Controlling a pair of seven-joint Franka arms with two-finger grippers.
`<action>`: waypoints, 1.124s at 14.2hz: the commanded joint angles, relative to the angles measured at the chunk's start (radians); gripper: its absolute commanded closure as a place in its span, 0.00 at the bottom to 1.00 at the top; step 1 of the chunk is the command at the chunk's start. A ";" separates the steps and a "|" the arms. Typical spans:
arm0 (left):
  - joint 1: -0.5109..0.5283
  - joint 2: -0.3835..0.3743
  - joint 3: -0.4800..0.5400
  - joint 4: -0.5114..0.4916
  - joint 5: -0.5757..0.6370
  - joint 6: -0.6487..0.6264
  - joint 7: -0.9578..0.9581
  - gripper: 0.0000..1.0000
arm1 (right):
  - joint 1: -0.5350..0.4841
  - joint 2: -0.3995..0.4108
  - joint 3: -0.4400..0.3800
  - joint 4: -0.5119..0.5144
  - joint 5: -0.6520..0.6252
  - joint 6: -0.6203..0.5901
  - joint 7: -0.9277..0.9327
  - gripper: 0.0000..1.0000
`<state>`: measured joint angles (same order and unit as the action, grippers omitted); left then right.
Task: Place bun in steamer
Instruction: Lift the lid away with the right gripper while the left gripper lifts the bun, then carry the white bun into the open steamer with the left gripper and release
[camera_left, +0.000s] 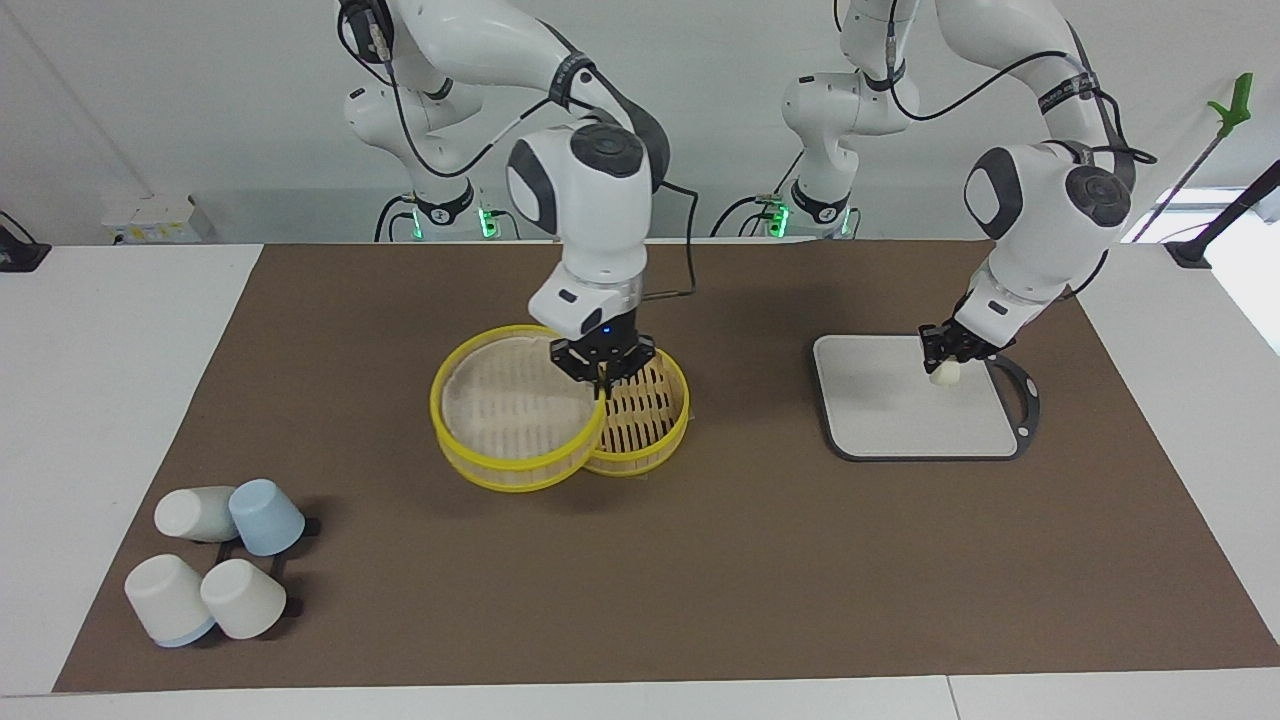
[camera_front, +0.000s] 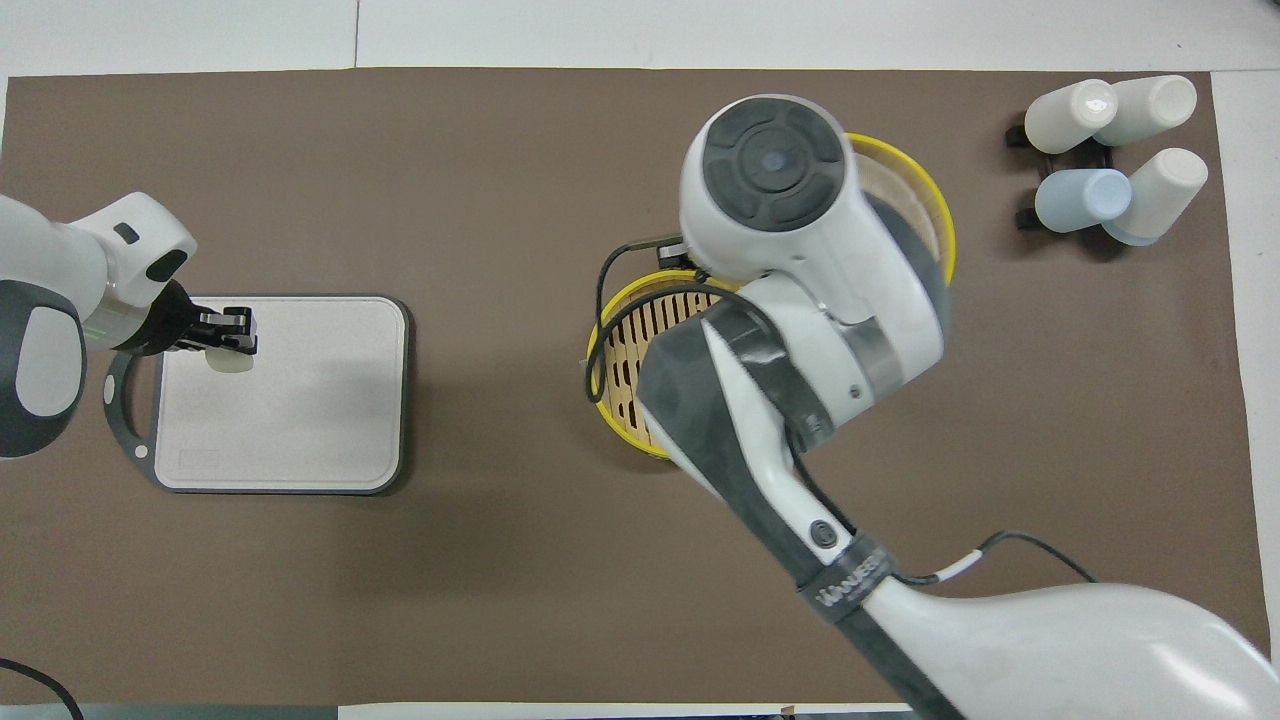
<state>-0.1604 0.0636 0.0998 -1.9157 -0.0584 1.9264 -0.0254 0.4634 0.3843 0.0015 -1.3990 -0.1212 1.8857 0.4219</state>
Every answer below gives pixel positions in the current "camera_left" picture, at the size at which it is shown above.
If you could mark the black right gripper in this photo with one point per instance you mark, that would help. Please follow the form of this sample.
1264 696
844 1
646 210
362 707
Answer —
612 332

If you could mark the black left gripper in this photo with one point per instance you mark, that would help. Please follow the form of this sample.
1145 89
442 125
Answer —
970 338

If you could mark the white steamed bun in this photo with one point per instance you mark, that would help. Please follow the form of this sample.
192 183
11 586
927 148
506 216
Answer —
946 375

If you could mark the white gauze liner cloth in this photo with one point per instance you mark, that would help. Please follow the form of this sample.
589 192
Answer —
510 400

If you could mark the yellow steamer lid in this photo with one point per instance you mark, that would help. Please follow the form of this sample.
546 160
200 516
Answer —
500 472

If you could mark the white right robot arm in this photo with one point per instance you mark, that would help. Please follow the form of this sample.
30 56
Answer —
590 200

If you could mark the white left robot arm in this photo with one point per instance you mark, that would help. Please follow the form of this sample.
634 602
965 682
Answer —
1030 200

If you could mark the yellow slatted steamer base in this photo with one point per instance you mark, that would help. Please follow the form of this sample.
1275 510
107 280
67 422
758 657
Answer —
650 420

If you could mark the brown table mat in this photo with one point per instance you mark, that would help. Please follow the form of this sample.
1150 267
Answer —
760 560

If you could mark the light blue plastic cup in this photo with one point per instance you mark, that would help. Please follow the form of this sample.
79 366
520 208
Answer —
265 515

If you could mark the green tipped thin pole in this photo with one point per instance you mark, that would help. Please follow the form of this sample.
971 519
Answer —
1238 100

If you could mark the beige plastic cup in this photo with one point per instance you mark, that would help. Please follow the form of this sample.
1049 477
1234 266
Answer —
245 600

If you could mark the white plastic cup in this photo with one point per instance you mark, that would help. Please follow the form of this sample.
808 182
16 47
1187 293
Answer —
165 600
190 513

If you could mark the black camera stand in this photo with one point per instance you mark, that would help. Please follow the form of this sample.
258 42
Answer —
1195 248

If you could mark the white wall socket box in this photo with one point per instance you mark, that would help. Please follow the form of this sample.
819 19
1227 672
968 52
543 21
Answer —
150 215

